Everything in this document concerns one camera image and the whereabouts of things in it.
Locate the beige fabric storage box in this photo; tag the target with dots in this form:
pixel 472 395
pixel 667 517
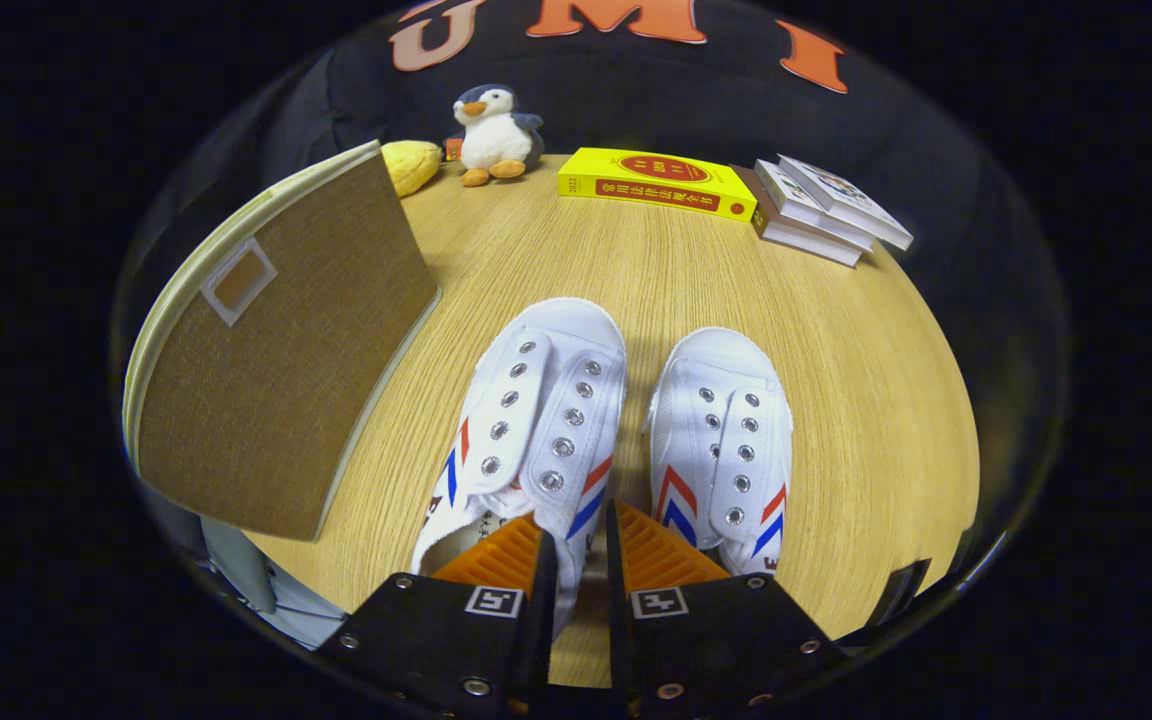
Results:
pixel 276 380

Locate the yellow bun plush toy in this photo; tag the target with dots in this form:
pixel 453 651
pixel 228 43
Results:
pixel 411 165

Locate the white illustrated book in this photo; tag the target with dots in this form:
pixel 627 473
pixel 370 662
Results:
pixel 786 195
pixel 841 195

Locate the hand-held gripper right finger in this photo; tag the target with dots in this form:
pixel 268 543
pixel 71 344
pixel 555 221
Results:
pixel 618 620

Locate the dark rectangular block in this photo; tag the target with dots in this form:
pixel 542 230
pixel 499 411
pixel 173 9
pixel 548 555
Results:
pixel 904 592

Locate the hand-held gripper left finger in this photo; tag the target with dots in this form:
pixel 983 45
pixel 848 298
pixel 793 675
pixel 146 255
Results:
pixel 543 620

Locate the yellow book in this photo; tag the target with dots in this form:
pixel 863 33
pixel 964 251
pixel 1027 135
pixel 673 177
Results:
pixel 656 170

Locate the white striped canvas shoe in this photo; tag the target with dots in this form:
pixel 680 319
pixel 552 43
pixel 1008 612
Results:
pixel 726 400
pixel 536 400

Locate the penguin plush toy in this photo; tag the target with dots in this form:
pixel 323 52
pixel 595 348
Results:
pixel 496 135

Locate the grey cloth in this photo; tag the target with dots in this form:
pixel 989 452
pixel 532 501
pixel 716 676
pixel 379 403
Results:
pixel 276 590

